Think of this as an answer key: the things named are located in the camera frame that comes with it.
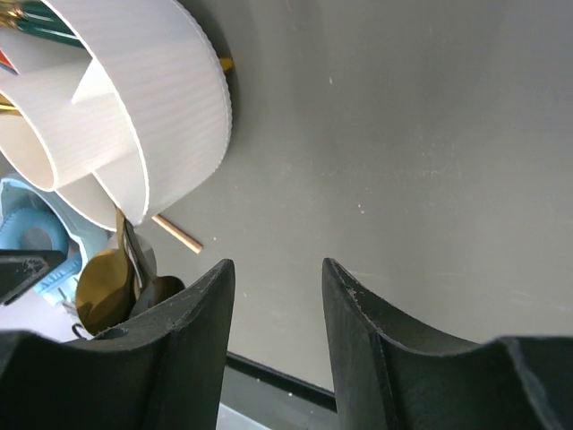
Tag gold spoon green handle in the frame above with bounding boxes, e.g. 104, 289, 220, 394
75, 208, 134, 336

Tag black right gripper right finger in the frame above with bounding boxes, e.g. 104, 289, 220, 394
321, 258, 572, 429

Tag white divided round container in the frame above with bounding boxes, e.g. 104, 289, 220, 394
1, 1, 232, 230

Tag light blue headphones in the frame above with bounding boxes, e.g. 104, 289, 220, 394
1, 174, 109, 305

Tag black spoon long handle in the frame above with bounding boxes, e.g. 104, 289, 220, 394
124, 219, 185, 318

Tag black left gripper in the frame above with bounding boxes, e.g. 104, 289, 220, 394
1, 250, 65, 305

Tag silver copper chopstick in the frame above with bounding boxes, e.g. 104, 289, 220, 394
152, 215, 203, 254

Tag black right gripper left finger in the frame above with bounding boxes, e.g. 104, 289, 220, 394
1, 259, 235, 429

